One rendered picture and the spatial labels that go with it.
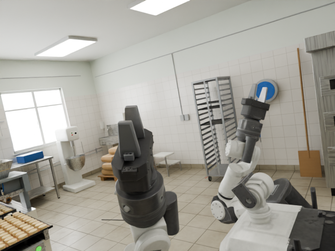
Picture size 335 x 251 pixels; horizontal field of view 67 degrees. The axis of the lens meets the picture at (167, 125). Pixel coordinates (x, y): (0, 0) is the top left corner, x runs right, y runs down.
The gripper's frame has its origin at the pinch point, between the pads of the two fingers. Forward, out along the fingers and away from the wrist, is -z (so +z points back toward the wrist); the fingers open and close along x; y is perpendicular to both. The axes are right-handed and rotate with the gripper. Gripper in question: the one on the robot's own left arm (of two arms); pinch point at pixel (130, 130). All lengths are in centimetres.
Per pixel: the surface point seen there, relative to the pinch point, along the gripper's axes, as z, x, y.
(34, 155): 256, 364, -297
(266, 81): 134, 383, 146
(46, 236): 117, 70, -85
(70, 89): 192, 558, -283
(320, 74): 89, 272, 172
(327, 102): 119, 257, 180
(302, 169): 254, 296, 190
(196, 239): 232, 153, 14
